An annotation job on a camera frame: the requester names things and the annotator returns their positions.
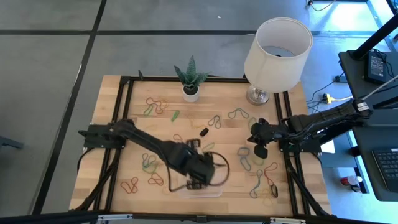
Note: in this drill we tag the black diagonal pole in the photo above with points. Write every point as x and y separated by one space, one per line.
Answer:
376 37

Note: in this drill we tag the black frame crossbeam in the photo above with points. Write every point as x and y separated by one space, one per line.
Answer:
46 217

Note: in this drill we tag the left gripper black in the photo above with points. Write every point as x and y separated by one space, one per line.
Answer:
192 166

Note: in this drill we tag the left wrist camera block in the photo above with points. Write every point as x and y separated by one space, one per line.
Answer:
193 185

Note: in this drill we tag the black keyboard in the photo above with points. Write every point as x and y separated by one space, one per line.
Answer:
388 168

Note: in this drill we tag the yellow power plug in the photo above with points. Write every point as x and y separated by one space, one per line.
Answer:
327 99

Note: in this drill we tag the dark teal rubber band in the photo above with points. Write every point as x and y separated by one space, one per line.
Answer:
143 160
219 125
238 108

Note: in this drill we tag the silver metal bracket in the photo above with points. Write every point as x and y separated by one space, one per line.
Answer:
287 220
115 216

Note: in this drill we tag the green rubber band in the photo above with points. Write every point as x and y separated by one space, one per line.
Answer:
144 113
150 172
175 115

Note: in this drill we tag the clear plastic bin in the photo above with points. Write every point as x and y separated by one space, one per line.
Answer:
202 194

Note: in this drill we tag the yellow-green rubber band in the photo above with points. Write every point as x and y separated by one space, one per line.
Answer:
209 147
248 124
258 164

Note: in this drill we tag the black desk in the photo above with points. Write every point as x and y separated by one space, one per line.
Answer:
357 81

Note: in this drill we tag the wide black rubber band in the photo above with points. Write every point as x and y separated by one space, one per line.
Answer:
271 190
204 132

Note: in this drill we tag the red and white bottle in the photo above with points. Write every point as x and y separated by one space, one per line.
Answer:
345 181

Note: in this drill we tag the grey chair leg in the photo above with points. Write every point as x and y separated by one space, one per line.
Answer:
9 143

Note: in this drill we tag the black power adapter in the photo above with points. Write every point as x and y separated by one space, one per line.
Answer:
376 67

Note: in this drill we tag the white shade table lamp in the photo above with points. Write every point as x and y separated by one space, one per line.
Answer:
273 71

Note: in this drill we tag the white paper sheet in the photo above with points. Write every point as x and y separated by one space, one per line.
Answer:
328 147

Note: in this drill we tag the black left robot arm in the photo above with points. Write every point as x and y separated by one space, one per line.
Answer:
140 135

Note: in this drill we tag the black lower desk surface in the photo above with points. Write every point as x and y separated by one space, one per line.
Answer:
367 149

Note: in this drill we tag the black floor plug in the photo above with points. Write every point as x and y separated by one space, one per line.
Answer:
339 78

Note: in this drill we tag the succulent plant in white pot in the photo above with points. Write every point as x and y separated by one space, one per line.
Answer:
190 79

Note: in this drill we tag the blue rubber band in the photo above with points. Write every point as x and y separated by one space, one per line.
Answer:
257 183
248 169
237 152

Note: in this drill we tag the yellow rubber band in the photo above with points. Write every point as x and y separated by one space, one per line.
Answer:
199 127
264 195

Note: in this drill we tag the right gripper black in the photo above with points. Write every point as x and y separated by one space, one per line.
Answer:
270 133

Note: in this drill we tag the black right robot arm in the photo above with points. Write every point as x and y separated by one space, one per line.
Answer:
326 116

